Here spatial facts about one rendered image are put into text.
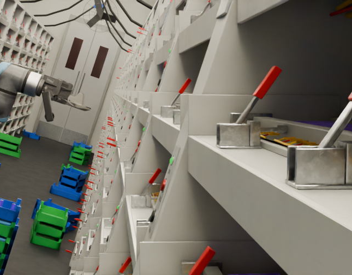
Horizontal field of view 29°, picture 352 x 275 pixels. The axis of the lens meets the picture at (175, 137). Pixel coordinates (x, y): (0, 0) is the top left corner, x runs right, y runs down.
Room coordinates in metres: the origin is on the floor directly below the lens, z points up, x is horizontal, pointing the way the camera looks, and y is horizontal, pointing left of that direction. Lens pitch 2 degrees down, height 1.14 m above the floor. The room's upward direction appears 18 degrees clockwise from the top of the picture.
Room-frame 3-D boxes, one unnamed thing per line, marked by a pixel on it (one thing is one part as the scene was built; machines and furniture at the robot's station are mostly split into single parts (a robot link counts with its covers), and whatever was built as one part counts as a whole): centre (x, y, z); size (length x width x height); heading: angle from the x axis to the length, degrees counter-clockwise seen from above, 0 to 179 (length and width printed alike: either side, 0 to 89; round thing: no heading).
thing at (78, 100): (2.55, 0.38, 1.07); 0.09 x 0.03 x 0.06; 71
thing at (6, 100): (2.56, 0.67, 0.96); 0.12 x 0.09 x 0.12; 158
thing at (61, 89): (2.59, 0.49, 1.08); 0.12 x 0.08 x 0.09; 97
